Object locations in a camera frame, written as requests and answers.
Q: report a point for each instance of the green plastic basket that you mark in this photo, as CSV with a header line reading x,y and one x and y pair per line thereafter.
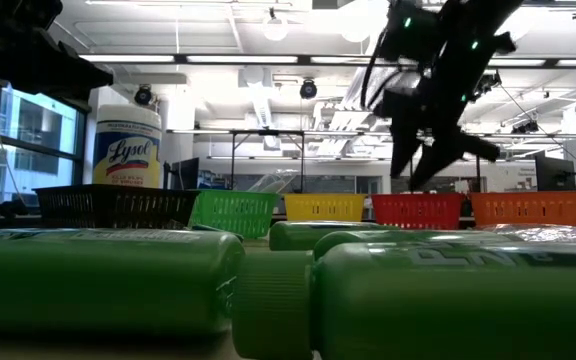
x,y
238,210

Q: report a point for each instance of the long linear ceiling light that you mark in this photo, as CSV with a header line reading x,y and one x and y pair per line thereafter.
x,y
243,59

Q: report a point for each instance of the black plastic basket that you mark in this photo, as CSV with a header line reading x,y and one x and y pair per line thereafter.
x,y
118,205

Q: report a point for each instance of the clear-wrapped toothbrush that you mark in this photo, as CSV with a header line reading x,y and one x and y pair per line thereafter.
x,y
543,233
273,182

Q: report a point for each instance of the red plastic basket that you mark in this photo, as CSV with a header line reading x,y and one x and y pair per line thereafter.
x,y
418,210

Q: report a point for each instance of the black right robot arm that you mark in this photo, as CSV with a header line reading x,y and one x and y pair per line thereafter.
x,y
473,25

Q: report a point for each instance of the black computer monitor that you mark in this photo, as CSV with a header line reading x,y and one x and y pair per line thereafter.
x,y
188,174
553,172

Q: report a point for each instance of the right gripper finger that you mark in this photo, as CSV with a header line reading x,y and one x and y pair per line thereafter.
x,y
440,157
402,145

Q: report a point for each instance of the orange plastic basket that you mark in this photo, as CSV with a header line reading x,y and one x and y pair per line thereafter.
x,y
528,207

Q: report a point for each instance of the green Pert shampoo bottle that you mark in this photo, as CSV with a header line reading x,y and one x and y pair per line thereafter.
x,y
443,310
358,238
293,237
93,280

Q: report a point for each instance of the round white pendant lamp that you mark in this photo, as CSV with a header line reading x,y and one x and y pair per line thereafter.
x,y
274,27

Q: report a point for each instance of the yellow plastic basket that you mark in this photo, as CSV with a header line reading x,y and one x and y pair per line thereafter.
x,y
323,206

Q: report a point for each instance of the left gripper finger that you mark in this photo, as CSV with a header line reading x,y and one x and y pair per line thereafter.
x,y
75,75

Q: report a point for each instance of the black ceiling spotlight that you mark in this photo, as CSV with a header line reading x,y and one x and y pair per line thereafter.
x,y
485,85
308,89
143,95

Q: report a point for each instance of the Lysol wipes canister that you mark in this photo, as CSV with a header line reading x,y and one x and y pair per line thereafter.
x,y
128,150

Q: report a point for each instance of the dark-framed window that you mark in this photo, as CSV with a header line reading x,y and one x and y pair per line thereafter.
x,y
43,120

